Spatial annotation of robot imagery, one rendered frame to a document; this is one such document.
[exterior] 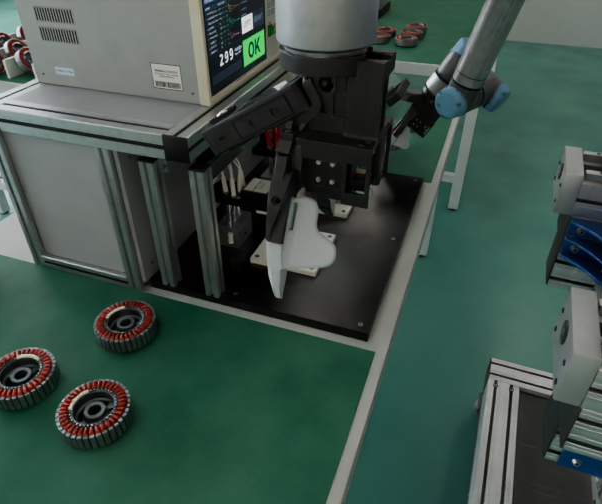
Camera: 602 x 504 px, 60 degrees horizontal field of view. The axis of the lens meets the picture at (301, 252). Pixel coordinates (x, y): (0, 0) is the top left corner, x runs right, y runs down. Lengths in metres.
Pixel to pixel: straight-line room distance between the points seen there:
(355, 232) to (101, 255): 0.57
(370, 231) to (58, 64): 0.74
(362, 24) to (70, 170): 0.78
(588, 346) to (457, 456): 1.11
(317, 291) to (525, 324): 1.35
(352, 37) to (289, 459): 0.62
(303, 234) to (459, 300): 1.89
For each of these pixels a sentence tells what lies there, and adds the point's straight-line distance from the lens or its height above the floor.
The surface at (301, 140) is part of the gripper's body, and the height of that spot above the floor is 1.29.
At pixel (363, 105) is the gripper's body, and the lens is 0.41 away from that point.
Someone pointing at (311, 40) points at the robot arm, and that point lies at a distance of 0.39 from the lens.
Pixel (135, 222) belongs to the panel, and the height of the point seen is 0.91.
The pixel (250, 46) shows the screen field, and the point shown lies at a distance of 1.12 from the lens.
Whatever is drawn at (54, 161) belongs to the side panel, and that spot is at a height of 1.02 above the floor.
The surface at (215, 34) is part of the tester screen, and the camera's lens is 0.99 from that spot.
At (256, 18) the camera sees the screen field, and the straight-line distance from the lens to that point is 1.14.
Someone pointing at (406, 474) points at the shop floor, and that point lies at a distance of 1.72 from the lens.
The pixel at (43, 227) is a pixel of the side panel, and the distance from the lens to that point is 1.23.
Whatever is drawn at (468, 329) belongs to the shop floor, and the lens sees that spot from 2.17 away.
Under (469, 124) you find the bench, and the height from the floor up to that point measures 0.48.
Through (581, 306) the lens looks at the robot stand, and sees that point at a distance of 0.79.
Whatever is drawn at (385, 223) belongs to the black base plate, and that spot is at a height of 0.77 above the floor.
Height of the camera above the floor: 1.46
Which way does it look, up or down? 36 degrees down
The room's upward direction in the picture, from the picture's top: straight up
